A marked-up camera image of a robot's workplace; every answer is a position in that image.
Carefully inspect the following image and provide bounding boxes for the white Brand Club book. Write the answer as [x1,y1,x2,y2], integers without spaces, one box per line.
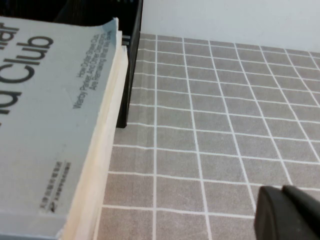
[0,15,123,240]

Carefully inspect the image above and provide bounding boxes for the black perforated book stand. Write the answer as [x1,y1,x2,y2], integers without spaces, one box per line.
[0,0,144,130]

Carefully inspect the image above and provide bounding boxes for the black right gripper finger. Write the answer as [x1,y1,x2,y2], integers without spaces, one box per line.
[253,184,320,240]

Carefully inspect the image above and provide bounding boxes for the grey checkered tablecloth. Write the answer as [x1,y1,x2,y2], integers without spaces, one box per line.
[92,33,320,240]

